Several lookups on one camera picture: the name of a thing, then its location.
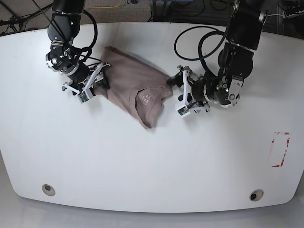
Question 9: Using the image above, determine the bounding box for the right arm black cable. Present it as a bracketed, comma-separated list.
[76, 9, 99, 65]

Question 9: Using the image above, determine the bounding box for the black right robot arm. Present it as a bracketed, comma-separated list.
[46, 0, 110, 103]

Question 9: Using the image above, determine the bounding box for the right table cable grommet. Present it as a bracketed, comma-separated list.
[249, 189, 264, 202]

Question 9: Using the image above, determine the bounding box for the white power strip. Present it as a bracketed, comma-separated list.
[283, 1, 304, 19]

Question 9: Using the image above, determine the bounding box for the mauve brown T-shirt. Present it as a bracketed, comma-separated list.
[93, 46, 172, 129]

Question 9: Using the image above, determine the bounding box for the yellow floor cable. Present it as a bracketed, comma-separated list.
[85, 0, 123, 10]

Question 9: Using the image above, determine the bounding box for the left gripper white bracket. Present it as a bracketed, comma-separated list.
[166, 65, 210, 118]

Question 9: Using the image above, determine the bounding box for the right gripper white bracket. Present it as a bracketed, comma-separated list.
[62, 62, 111, 103]

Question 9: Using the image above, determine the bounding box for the red tape rectangle marking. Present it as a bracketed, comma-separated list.
[269, 132, 290, 167]

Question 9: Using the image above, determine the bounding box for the table cable grommet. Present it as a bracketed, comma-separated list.
[42, 184, 56, 197]
[249, 189, 264, 202]

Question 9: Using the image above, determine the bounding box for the left table cable grommet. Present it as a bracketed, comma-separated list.
[42, 184, 56, 197]

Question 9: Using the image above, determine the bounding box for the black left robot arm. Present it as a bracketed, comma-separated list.
[167, 0, 267, 117]

